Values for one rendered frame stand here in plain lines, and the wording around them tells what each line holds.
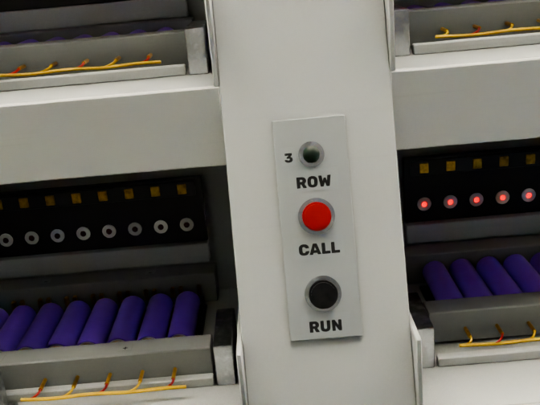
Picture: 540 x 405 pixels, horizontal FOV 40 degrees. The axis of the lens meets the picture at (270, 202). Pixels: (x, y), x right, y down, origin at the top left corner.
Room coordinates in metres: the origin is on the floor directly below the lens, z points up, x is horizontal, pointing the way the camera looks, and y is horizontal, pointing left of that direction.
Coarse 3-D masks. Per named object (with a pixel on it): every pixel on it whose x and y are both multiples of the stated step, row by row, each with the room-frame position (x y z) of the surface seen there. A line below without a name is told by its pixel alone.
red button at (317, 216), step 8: (312, 208) 0.40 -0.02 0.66; (320, 208) 0.40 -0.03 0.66; (328, 208) 0.40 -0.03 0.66; (304, 216) 0.40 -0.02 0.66; (312, 216) 0.40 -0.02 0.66; (320, 216) 0.40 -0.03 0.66; (328, 216) 0.40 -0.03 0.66; (312, 224) 0.40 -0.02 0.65; (320, 224) 0.40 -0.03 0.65; (328, 224) 0.40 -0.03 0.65
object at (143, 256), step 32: (32, 256) 0.58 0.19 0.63; (64, 256) 0.58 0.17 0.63; (96, 256) 0.58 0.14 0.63; (128, 256) 0.58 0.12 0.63; (160, 256) 0.58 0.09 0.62; (192, 256) 0.58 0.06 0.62; (224, 288) 0.59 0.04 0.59; (224, 320) 0.48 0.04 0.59; (224, 352) 0.45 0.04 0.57; (224, 384) 0.45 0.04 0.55
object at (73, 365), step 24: (192, 336) 0.47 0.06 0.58; (0, 360) 0.46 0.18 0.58; (24, 360) 0.46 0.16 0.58; (48, 360) 0.45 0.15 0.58; (72, 360) 0.45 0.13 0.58; (96, 360) 0.45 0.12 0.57; (120, 360) 0.45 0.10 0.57; (144, 360) 0.45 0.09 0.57; (168, 360) 0.45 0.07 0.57; (192, 360) 0.45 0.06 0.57; (24, 384) 0.46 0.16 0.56; (48, 384) 0.46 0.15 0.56; (72, 384) 0.45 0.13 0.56
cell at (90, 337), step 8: (96, 304) 0.54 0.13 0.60; (104, 304) 0.53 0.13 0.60; (112, 304) 0.54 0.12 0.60; (96, 312) 0.52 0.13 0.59; (104, 312) 0.52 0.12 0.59; (112, 312) 0.53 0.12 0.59; (88, 320) 0.51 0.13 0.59; (96, 320) 0.51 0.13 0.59; (104, 320) 0.51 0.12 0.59; (112, 320) 0.52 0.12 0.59; (88, 328) 0.50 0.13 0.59; (96, 328) 0.50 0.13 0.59; (104, 328) 0.51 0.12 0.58; (80, 336) 0.49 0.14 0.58; (88, 336) 0.49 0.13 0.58; (96, 336) 0.49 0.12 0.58; (104, 336) 0.50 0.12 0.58; (80, 344) 0.48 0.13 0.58
